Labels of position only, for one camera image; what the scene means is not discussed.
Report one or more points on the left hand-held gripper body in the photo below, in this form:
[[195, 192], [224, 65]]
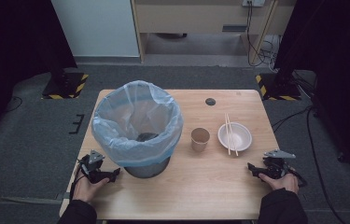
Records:
[[92, 165]]

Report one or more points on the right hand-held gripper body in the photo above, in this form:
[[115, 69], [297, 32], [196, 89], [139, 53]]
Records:
[[274, 166]]

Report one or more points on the grey metal trash bin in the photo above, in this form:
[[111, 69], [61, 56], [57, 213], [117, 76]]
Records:
[[147, 170]]

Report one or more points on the trash bin with plastic bag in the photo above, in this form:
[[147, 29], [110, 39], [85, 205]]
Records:
[[110, 137]]

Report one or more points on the white bowl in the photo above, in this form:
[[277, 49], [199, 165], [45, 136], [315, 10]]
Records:
[[241, 137]]

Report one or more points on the wooden chopstick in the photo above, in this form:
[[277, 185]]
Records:
[[232, 137], [227, 137]]

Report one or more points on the person's right hand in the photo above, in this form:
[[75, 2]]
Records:
[[283, 183]]

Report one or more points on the person's left hand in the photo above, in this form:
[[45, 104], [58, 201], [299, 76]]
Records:
[[86, 189]]

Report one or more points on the dark crumpled object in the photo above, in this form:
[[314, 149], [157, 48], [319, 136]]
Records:
[[147, 137]]

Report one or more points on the brown paper cup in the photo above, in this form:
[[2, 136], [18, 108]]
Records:
[[200, 140]]

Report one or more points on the striped black stand base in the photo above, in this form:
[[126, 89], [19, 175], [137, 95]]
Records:
[[65, 87], [280, 88]]

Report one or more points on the black curtain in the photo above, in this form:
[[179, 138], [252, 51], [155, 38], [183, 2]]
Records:
[[14, 46], [337, 62]]

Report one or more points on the light wooden desk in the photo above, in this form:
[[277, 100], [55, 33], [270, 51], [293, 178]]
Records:
[[194, 15]]

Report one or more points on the grey wall socket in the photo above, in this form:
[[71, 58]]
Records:
[[253, 2]]

